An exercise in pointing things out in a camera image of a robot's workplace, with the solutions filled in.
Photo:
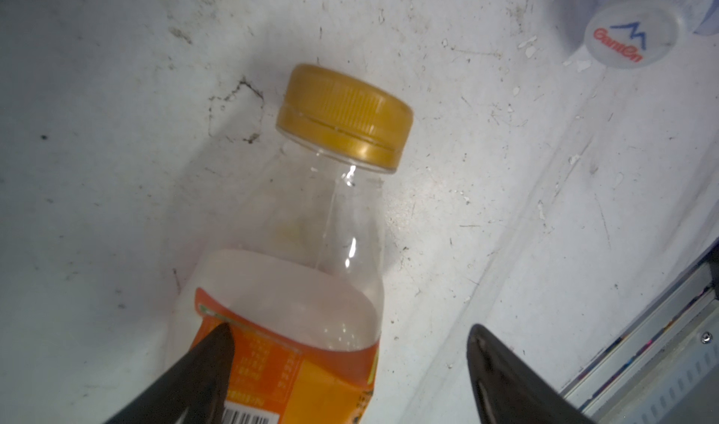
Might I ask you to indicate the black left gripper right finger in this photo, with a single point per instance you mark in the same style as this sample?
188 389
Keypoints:
507 390

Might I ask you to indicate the clear bottle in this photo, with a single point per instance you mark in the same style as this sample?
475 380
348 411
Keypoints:
632 34

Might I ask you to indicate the aluminium rail with beads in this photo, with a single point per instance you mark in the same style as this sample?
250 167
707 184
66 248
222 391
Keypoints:
663 368

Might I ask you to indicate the yellow cap orange bottle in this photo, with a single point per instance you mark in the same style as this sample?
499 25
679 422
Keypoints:
296 272

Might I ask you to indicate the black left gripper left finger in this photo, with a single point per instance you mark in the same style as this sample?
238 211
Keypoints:
194 390

